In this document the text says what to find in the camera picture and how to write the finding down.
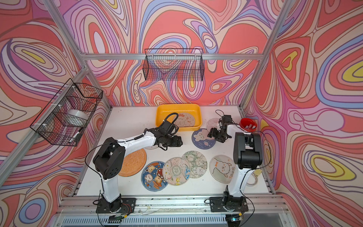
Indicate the black wire basket back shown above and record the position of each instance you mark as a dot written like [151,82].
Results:
[173,64]

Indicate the blue bunny planet coaster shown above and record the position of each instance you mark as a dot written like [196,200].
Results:
[201,140]

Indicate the pink rainbow unicorn coaster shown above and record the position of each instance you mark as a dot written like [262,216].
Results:
[213,123]

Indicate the white marker pen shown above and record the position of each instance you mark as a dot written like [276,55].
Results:
[73,139]

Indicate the yellow sticky note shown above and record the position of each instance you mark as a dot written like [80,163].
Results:
[257,172]

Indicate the black wire basket left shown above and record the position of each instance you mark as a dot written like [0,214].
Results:
[72,95]

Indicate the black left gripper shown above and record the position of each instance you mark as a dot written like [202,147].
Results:
[177,143]

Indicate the orange round coaster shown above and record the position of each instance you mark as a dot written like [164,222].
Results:
[133,163]

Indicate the yellow plastic storage box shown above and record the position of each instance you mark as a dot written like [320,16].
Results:
[164,110]

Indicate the pink checkered bear coaster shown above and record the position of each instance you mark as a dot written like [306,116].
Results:
[185,120]

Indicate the red plastic cup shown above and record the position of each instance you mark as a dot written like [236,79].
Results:
[248,125]

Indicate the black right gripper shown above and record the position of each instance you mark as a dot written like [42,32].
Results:
[212,133]

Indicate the white doodle pastel coaster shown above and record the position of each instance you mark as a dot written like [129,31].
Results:
[176,171]

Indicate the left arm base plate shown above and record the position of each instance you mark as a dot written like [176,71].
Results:
[124,206]

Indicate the black wire basket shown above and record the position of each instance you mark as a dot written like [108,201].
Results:
[173,64]
[72,95]

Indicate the beige white dog coaster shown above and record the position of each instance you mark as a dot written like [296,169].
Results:
[222,168]

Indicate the pink unicorn horse coaster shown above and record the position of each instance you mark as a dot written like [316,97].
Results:
[151,147]

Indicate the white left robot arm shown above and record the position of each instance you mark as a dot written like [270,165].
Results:
[108,161]

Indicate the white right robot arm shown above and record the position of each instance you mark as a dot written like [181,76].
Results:
[235,171]

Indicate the blue toast cartoon coaster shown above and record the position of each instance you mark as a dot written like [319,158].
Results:
[152,177]

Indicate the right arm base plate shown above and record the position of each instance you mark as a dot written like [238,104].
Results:
[230,204]

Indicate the green floral bunny coaster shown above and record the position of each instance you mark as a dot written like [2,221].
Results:
[198,163]

